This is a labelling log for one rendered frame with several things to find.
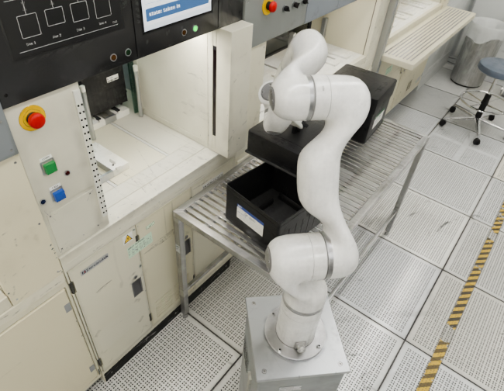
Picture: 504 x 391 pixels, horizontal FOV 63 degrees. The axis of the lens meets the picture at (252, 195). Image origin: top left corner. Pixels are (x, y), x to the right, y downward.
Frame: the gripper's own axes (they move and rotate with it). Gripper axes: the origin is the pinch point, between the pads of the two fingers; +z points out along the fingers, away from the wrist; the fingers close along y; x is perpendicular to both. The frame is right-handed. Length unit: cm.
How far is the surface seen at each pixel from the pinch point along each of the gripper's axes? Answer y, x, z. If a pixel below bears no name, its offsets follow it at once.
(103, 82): 80, 21, -19
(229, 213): 6.1, 42.5, -3.1
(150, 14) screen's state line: 29, 0, -61
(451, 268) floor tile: -75, 16, 137
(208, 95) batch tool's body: 34.6, 6.2, -12.2
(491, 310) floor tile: -102, 27, 126
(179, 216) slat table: 23, 53, -8
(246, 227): -3.4, 43.7, -3.9
